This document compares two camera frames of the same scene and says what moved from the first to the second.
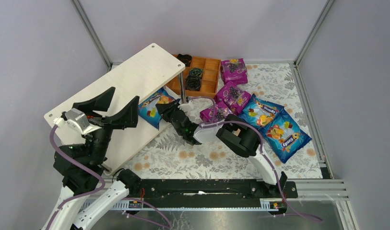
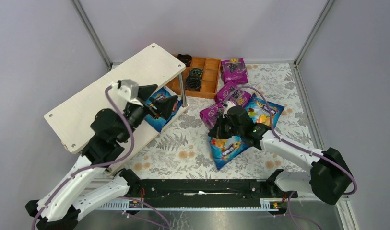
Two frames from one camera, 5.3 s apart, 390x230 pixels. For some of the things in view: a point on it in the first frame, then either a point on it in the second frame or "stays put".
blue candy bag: x=259 y=111 stays put
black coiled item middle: x=196 y=71 stays put
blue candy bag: x=285 y=135 to x=223 y=150
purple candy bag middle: x=233 y=97 stays put
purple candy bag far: x=234 y=70 stays put
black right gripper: x=173 y=112 to x=221 y=127
